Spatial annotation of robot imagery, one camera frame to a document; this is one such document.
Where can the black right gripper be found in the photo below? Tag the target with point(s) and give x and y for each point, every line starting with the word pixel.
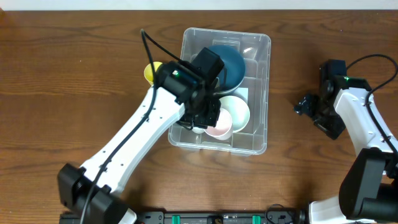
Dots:
pixel 306 104

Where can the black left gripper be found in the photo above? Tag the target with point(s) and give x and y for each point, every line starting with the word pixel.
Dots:
pixel 204 115

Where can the pale green cup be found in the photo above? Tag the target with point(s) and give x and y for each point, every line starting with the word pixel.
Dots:
pixel 198 130

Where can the pink cup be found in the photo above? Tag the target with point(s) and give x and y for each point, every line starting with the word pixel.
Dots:
pixel 224 126

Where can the white small bowl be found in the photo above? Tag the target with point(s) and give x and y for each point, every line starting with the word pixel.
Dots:
pixel 239 111

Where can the dark teal bowl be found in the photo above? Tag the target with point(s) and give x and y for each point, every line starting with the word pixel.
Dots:
pixel 233 73

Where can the yellow cup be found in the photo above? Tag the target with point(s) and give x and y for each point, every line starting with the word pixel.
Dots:
pixel 149 71

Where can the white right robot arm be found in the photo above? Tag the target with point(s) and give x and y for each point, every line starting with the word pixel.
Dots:
pixel 368 193

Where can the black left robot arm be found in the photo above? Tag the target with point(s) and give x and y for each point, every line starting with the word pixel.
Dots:
pixel 183 93

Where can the white label sticker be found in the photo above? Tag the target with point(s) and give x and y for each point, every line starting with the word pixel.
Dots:
pixel 242 93

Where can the clear plastic storage bin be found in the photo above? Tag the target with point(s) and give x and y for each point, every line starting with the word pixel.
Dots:
pixel 256 52

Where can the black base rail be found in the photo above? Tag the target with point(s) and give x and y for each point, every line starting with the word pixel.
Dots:
pixel 274 215

